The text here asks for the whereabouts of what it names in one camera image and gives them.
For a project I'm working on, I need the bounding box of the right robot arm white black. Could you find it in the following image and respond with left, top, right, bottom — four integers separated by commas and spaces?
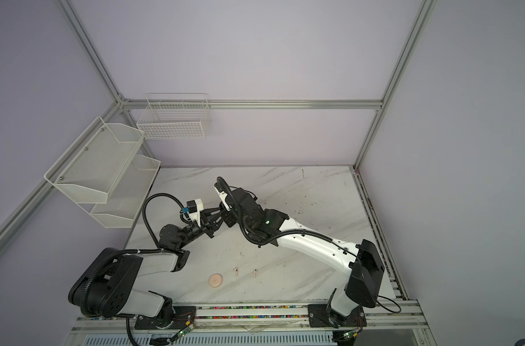
214, 182, 385, 318

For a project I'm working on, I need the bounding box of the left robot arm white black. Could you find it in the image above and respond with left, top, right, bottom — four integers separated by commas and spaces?
68, 208, 226, 319

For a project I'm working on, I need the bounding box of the pink round charging case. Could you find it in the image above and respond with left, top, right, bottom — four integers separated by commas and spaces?
209, 273, 224, 288

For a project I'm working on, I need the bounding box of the white mesh shelf lower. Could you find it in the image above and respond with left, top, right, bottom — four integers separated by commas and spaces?
90, 155, 160, 229

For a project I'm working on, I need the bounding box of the white mesh shelf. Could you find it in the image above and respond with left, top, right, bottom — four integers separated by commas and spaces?
44, 117, 145, 204
90, 155, 160, 229

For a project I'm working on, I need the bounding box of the white mesh shelf upper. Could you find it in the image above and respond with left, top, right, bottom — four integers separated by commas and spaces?
44, 117, 145, 204

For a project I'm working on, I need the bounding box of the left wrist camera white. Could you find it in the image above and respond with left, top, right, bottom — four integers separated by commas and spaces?
181, 199, 204, 226

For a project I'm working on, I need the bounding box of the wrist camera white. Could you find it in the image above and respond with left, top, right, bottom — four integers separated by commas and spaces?
181, 199, 204, 226
218, 190, 231, 212

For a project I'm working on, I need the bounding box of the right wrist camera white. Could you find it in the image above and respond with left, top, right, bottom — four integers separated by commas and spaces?
218, 190, 231, 212

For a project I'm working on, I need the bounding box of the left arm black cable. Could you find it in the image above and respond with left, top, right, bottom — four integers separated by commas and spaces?
141, 192, 186, 249

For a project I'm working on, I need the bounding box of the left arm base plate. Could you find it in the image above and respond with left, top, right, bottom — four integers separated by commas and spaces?
134, 306, 197, 330

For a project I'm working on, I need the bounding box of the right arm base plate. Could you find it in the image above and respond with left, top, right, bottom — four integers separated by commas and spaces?
307, 304, 367, 329

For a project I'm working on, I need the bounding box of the white wire basket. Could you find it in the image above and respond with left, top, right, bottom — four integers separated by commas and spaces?
137, 93, 211, 140

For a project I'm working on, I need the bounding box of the aluminium mounting rail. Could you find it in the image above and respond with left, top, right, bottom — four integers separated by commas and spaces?
69, 299, 430, 334

